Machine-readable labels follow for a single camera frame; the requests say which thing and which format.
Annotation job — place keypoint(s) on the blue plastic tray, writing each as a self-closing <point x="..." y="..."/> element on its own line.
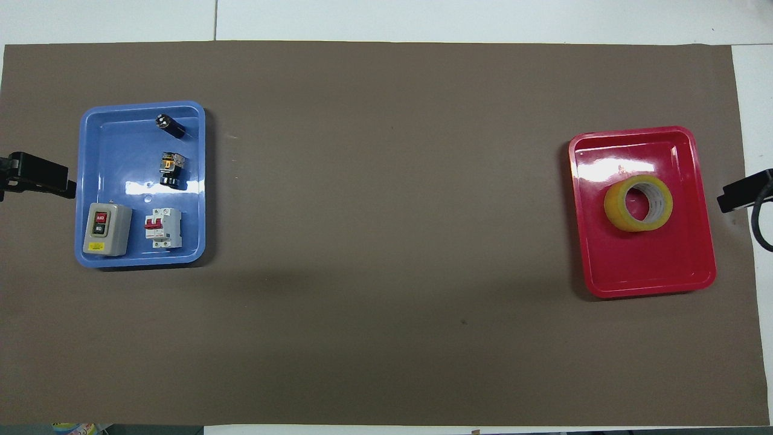
<point x="121" y="157"/>

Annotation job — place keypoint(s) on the red plastic tray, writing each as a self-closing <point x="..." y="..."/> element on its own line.
<point x="649" y="266"/>

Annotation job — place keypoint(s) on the black and yellow relay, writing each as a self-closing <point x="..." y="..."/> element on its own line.
<point x="171" y="169"/>

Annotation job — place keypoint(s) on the yellow tape roll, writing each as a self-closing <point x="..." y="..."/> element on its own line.
<point x="613" y="208"/>

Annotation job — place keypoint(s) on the white circuit breaker red lever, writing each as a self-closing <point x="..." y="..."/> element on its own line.
<point x="169" y="232"/>

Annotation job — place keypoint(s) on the small black cylindrical part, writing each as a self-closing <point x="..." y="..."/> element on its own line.
<point x="170" y="124"/>

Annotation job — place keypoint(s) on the grey switch box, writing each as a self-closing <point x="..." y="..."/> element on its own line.
<point x="118" y="232"/>

